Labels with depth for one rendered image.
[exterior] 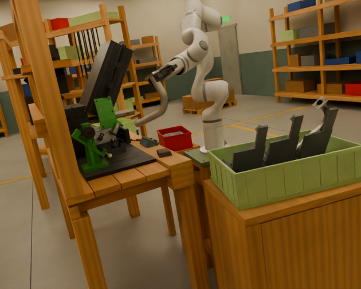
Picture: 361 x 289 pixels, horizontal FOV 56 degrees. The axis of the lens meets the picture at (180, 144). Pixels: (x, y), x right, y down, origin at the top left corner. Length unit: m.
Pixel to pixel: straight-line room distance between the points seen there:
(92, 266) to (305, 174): 1.16
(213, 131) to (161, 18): 10.31
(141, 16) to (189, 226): 10.39
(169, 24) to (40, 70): 10.74
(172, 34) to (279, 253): 11.09
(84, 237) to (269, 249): 0.91
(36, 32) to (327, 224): 1.52
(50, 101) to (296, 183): 1.16
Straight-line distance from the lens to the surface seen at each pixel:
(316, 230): 1.63
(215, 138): 2.04
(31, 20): 1.66
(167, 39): 12.17
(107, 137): 2.34
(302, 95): 7.96
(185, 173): 1.89
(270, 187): 1.51
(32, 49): 1.65
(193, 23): 1.67
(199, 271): 2.19
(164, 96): 1.35
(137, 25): 11.89
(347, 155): 1.66
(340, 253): 1.77
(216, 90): 1.98
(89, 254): 1.88
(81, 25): 5.21
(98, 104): 2.35
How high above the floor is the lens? 1.46
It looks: 15 degrees down
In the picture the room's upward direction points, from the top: 9 degrees counter-clockwise
